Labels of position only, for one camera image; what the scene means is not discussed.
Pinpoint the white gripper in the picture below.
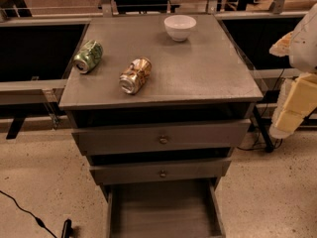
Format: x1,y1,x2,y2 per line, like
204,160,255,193
269,32,317,139

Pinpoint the crushed orange soda can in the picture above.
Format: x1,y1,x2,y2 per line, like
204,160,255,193
119,58,152,94

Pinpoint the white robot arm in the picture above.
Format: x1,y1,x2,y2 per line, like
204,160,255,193
269,5,317,139

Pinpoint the grey middle drawer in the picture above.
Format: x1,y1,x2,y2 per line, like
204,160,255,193
90,159,231,185

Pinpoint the grey wooden drawer cabinet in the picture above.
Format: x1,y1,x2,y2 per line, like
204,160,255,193
59,15,262,238

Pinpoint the brass top drawer knob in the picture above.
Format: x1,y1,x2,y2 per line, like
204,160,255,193
159,136,168,144

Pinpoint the brass drawer knob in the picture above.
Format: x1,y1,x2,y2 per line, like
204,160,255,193
159,136,168,144
159,170,166,178

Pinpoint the brass middle drawer knob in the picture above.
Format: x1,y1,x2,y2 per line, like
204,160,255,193
159,170,166,178

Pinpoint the grey open bottom drawer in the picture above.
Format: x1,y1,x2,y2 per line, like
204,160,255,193
106,179,226,238

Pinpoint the grey top drawer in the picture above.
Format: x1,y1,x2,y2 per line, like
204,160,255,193
72,119,251,156

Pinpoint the crushed green soda can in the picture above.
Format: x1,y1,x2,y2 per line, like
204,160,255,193
72,40,103,74

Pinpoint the white ceramic bowl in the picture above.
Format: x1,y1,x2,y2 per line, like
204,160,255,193
164,15,196,42

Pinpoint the grey metal railing frame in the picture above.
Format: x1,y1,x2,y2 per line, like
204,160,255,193
0,0,317,141

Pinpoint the black floor cable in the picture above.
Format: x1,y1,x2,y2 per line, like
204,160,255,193
0,189,59,238

